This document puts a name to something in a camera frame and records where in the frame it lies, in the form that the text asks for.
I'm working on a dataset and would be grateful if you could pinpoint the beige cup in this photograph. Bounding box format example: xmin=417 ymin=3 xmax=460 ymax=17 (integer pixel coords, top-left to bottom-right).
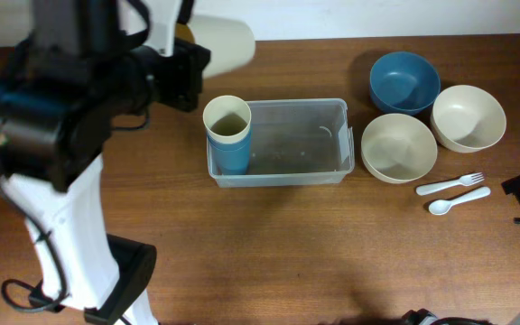
xmin=202 ymin=95 xmax=252 ymax=144
xmin=175 ymin=15 xmax=255 ymax=79

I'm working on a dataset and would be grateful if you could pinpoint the blue cup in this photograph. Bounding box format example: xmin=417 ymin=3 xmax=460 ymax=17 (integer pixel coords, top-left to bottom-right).
xmin=207 ymin=133 xmax=252 ymax=155
xmin=212 ymin=149 xmax=250 ymax=175

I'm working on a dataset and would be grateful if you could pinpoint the beige bowl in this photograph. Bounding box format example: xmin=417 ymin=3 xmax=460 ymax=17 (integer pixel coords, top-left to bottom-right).
xmin=430 ymin=85 xmax=506 ymax=153
xmin=360 ymin=113 xmax=438 ymax=184

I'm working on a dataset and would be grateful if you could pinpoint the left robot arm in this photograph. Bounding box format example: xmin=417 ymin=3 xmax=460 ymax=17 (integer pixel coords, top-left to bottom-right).
xmin=0 ymin=1 xmax=211 ymax=324

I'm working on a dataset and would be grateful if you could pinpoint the clear plastic container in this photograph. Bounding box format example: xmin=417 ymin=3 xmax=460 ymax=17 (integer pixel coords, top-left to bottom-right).
xmin=207 ymin=98 xmax=355 ymax=188

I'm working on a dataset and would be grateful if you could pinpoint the blue bowl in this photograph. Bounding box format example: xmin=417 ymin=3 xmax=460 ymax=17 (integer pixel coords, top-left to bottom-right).
xmin=369 ymin=51 xmax=441 ymax=116

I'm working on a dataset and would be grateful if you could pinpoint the white plastic spoon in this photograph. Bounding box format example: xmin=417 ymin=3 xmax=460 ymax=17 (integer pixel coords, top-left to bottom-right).
xmin=428 ymin=186 xmax=491 ymax=216

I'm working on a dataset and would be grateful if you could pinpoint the white plastic fork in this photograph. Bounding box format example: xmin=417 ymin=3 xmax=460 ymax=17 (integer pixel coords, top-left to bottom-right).
xmin=415 ymin=172 xmax=485 ymax=196

